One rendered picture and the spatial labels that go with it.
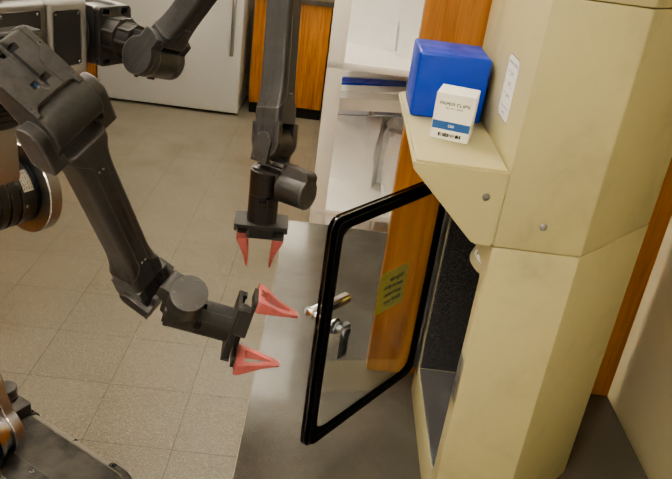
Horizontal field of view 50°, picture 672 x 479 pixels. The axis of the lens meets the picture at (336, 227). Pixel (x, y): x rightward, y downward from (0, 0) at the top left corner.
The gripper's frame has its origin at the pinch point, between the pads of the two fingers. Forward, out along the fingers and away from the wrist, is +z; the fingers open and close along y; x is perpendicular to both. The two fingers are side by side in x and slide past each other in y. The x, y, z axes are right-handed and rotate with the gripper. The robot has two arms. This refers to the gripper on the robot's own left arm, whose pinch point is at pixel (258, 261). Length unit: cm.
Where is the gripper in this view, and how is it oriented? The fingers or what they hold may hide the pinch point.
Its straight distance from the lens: 142.2
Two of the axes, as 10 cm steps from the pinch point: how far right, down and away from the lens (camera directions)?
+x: -0.4, -4.2, 9.1
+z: -1.2, 9.0, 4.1
